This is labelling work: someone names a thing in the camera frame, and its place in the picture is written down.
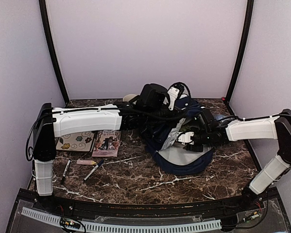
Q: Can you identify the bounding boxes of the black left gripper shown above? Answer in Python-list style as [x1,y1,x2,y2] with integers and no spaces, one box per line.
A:
[146,105,185,128]

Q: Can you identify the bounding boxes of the navy blue student backpack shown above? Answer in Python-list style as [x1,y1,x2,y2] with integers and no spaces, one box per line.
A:
[139,99,213,176]

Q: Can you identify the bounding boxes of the pink Taming of Shrew book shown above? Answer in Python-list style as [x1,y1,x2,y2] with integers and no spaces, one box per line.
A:
[92,130,121,157]

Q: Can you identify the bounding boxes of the orange 39-Storey Treehouse book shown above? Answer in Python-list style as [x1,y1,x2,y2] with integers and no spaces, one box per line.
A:
[179,124,192,132]

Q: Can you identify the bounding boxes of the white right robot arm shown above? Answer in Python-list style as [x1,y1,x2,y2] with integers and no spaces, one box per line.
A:
[177,109,291,211]

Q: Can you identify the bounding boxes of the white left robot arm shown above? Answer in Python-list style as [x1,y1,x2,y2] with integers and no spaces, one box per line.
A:
[25,82,193,212]

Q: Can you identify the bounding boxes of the cream seashell mug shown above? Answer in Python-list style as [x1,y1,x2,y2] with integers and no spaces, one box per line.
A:
[123,94,137,102]

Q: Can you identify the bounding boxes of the blue pen beside plate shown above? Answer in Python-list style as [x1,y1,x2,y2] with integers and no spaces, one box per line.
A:
[90,131,97,153]

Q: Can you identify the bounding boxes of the blue capped marker pen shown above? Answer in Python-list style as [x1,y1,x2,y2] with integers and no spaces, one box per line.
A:
[83,160,104,181]

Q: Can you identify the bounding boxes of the pink crayon shaped eraser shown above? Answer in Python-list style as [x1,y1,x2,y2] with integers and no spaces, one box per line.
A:
[76,160,96,166]

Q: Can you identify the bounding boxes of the black marker pen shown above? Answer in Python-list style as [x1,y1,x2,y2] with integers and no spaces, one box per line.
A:
[60,159,71,184]

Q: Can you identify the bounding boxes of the black front table rail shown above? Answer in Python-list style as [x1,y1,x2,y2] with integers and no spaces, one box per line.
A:
[41,196,243,218]

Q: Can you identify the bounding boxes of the black right frame post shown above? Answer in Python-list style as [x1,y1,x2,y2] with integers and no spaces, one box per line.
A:
[224,0,255,106]

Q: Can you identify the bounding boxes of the black frame post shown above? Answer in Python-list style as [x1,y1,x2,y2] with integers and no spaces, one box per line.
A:
[224,0,255,106]
[38,0,70,104]

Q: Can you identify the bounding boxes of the white cable duct strip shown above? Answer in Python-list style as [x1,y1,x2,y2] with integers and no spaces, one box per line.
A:
[21,207,222,233]

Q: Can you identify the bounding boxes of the black left frame post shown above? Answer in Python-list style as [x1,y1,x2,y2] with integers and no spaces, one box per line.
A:
[38,0,70,104]

